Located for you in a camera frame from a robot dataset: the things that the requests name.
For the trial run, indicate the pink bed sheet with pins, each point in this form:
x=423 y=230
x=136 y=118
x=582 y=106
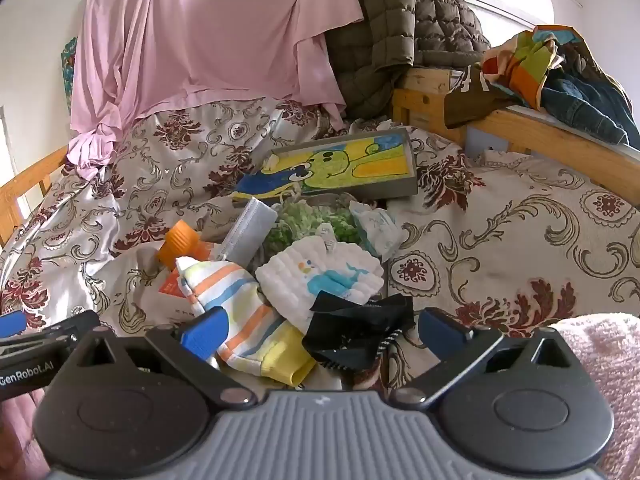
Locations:
x=200 y=35

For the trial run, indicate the white wipe packet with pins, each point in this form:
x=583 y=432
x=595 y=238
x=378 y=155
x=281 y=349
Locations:
x=377 y=232

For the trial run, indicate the cartoon print towel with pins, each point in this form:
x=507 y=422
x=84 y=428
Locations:
x=340 y=160

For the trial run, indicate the grey face mask pack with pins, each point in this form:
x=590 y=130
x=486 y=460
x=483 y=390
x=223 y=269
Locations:
x=245 y=232

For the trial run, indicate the olive puffer jacket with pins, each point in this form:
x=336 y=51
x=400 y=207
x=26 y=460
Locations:
x=390 y=20

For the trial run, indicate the bag of green pieces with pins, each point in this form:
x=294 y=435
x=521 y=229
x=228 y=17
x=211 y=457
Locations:
x=300 y=222

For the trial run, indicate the white whale print cloth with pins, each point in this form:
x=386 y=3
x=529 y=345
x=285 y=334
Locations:
x=300 y=280

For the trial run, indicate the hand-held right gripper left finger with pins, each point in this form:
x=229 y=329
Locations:
x=205 y=332

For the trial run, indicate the teal wall poster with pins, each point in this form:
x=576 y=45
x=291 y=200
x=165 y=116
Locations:
x=69 y=67

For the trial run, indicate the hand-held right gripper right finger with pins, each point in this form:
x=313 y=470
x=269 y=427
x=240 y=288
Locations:
x=440 y=332

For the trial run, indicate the floral satin bedspread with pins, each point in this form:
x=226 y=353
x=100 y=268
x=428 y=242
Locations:
x=525 y=240

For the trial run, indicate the grey tray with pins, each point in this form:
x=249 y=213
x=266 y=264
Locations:
x=390 y=187

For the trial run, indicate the striped baby cloth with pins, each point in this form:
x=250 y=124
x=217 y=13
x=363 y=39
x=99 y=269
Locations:
x=240 y=290

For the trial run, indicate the wooden bed frame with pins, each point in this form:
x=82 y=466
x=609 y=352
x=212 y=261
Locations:
x=550 y=142

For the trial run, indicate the blue denim jeans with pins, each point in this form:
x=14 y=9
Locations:
x=585 y=100

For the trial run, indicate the orange white packet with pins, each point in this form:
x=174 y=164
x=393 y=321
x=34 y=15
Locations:
x=172 y=287

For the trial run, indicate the pink towel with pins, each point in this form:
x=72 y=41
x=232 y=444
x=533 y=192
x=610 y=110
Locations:
x=610 y=360

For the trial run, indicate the orange ribbed cap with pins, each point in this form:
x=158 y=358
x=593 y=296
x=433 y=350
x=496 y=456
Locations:
x=177 y=245

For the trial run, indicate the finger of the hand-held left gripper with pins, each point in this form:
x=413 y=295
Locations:
x=70 y=325
x=10 y=322

